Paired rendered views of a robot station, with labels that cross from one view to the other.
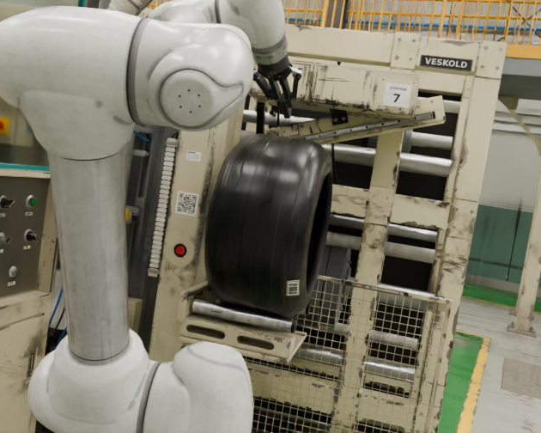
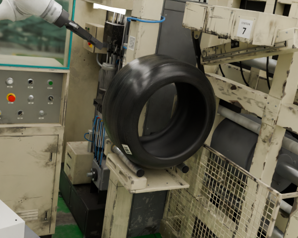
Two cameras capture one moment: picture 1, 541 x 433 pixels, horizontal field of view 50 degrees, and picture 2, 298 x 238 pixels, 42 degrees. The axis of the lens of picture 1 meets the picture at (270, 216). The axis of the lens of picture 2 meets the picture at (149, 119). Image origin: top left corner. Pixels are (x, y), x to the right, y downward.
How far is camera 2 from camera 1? 1.64 m
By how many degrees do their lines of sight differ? 48
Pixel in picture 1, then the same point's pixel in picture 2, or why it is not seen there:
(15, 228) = (41, 94)
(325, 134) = (226, 54)
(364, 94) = (228, 28)
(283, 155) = (137, 69)
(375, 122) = (252, 47)
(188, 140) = (127, 56)
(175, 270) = not seen: hidden behind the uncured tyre
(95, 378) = not seen: outside the picture
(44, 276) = (61, 117)
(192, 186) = not seen: hidden behind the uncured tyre
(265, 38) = (32, 11)
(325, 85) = (212, 21)
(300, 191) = (129, 92)
